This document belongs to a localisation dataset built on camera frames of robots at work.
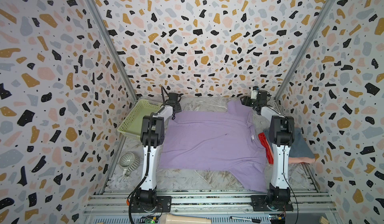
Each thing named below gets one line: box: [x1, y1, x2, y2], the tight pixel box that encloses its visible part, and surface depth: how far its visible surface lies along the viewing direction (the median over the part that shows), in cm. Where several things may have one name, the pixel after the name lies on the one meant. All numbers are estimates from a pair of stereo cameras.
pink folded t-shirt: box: [288, 157, 316, 164], surface depth 87 cm
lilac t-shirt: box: [158, 100, 267, 192], surface depth 97 cm
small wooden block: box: [319, 216, 330, 224], surface depth 71 cm
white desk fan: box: [119, 152, 140, 177], surface depth 83 cm
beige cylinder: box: [159, 213, 212, 224], surface depth 69 cm
